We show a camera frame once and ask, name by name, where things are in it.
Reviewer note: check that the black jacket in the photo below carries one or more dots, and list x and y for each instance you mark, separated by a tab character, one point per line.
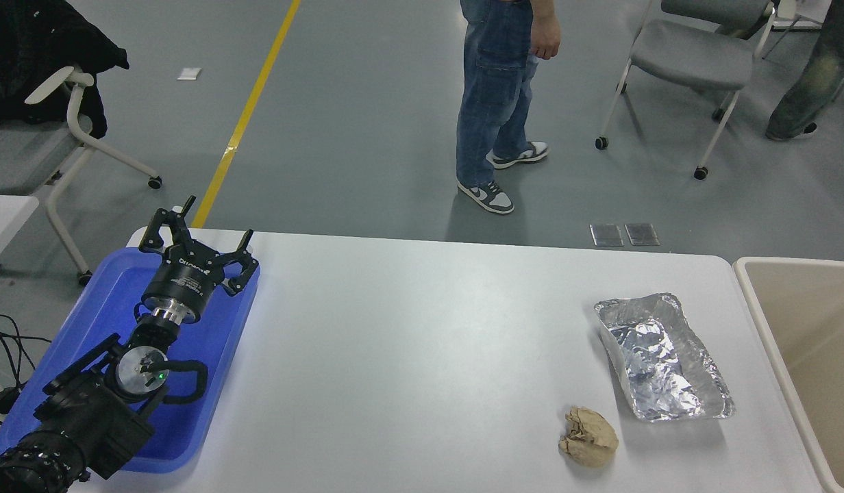
31	55

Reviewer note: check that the blue plastic tray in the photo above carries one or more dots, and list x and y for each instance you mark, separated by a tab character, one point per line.
209	329

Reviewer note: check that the person's left hand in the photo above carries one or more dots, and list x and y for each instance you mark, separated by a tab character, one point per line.
547	34

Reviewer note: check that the small white side table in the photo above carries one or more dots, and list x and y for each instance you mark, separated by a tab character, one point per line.
4	219

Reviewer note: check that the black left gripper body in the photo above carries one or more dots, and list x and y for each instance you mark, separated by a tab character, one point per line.
182	284

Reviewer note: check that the crumpled tan paper ball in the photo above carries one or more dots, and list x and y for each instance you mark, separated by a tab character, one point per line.
590	438

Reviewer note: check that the person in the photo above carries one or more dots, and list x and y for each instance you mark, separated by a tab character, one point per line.
494	89
816	68

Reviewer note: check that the crumpled silver foil tray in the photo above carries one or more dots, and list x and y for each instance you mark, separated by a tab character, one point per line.
658	356

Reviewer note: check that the white table with legs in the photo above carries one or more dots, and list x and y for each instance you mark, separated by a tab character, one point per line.
802	10

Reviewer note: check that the metal floor plate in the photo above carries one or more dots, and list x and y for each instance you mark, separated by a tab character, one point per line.
605	235
641	234

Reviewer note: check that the grey chair with castors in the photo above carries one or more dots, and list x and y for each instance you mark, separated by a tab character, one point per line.
689	55

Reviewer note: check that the large pale bin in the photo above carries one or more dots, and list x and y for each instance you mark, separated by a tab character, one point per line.
819	356

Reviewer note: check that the grey chair with white armrest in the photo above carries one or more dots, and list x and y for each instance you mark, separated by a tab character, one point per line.
25	150

